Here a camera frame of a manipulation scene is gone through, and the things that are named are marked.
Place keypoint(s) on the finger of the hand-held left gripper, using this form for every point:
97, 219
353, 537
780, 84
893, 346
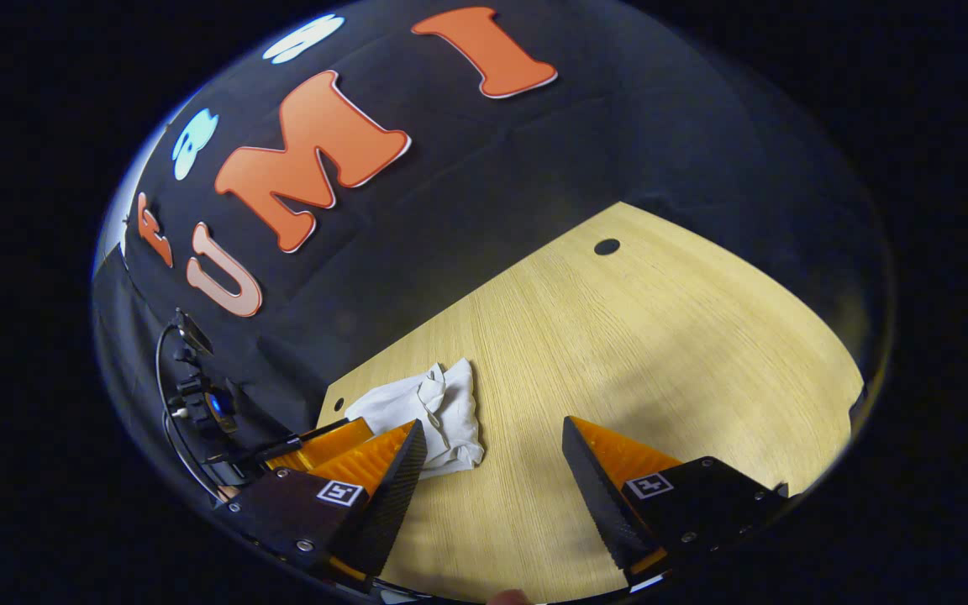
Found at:
324, 441

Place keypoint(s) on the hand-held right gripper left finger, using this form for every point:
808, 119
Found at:
387, 512

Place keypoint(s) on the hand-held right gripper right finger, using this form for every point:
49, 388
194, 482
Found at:
597, 504

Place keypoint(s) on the white jeans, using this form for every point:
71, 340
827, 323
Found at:
450, 412

